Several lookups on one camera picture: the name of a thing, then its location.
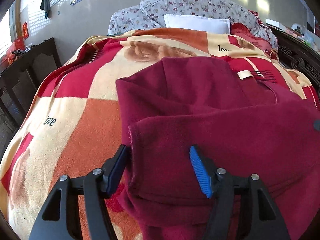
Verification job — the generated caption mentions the red embroidered pillow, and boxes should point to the red embroidered pillow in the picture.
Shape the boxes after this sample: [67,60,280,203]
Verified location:
[231,23,278,59]

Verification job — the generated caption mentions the teal cloth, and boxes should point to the teal cloth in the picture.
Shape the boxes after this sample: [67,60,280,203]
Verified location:
[107,32,125,37]

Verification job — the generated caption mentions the dark hanging cloth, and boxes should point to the dark hanging cloth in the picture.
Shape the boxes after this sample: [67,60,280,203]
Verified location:
[40,0,51,19]

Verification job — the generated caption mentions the dark wooden side table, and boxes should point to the dark wooden side table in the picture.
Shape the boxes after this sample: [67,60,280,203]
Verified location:
[1,37,62,118]

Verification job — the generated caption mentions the red wall decoration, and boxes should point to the red wall decoration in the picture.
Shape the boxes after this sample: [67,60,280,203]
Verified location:
[22,22,29,39]

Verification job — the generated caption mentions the red orange patterned blanket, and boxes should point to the red orange patterned blanket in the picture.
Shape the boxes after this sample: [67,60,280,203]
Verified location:
[1,28,319,239]

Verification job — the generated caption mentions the maroon fleece garment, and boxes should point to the maroon fleece garment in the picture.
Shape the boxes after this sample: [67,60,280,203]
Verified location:
[116,57,319,239]

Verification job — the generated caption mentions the white pillow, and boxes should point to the white pillow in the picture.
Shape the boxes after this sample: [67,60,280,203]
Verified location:
[164,14,231,34]

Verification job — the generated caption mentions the floral quilt bundle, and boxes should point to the floral quilt bundle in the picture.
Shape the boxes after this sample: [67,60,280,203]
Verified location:
[107,0,268,35]

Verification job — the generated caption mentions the dark carved wooden headboard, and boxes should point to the dark carved wooden headboard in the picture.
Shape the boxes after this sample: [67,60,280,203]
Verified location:
[268,24,320,95]

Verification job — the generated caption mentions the red gift box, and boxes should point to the red gift box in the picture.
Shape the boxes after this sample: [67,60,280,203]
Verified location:
[6,37,25,64]

